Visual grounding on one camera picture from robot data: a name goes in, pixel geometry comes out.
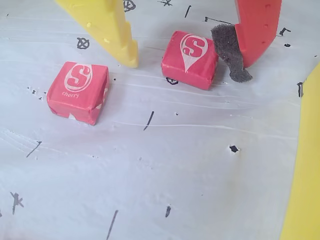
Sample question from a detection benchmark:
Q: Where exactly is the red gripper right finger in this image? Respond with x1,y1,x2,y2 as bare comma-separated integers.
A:
210,0,283,83

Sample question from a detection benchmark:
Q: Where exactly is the red cherry Starburst candy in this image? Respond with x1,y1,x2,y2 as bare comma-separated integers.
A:
46,61,110,126
160,30,220,91

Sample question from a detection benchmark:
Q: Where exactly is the white plastic table cover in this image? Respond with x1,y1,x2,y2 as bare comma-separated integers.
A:
0,0,320,240

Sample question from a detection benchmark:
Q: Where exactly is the yellow three-compartment box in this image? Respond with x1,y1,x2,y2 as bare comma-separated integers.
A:
278,61,320,240

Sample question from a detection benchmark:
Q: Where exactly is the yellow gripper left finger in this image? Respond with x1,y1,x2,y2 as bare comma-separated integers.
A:
53,0,139,69

